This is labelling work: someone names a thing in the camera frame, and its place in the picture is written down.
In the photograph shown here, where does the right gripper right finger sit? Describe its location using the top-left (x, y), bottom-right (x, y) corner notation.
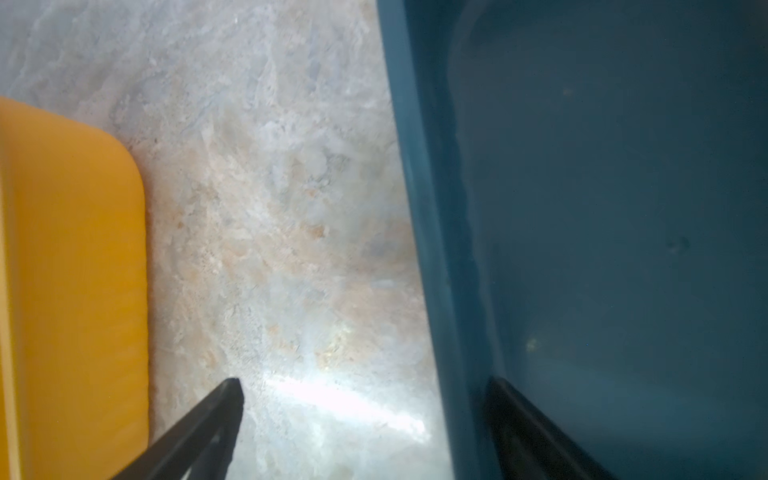
top-left (484, 377), bottom-right (600, 479)

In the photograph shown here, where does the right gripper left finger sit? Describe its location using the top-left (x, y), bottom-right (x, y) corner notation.
top-left (114, 378), bottom-right (244, 480)

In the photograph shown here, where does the yellow plastic container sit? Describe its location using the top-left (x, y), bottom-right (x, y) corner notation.
top-left (1, 98), bottom-right (149, 479)

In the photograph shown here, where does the dark teal plastic container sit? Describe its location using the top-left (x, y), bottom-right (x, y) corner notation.
top-left (378, 1), bottom-right (767, 479)

